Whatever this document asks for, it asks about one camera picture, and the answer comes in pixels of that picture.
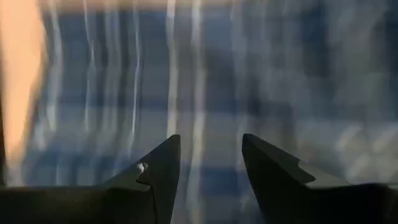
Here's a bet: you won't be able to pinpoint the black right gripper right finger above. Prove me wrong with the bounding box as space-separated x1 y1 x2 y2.
241 133 398 224

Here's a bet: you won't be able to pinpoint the blue plaid pants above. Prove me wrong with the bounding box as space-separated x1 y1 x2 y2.
21 0 398 224

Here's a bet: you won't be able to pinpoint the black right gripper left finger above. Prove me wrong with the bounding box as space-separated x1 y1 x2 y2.
0 134 182 224

